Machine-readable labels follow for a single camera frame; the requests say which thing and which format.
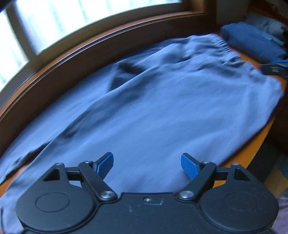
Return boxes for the purple bed sheet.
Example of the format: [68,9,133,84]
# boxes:
[278,196,288,234]

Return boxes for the dark blue folded garment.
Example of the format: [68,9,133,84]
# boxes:
[220,22,286,64]

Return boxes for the grey folded garment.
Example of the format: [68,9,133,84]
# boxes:
[244,13,286,45]

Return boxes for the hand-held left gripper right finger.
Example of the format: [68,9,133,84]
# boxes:
[181,153,251,201]

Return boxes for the window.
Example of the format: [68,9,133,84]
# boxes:
[0,0,183,90]

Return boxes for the blue pants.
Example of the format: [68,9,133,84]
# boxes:
[0,34,284,234]

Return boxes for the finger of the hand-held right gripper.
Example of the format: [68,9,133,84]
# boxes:
[260,59,288,79]

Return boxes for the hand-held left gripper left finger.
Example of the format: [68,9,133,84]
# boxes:
[43,152,118,201]

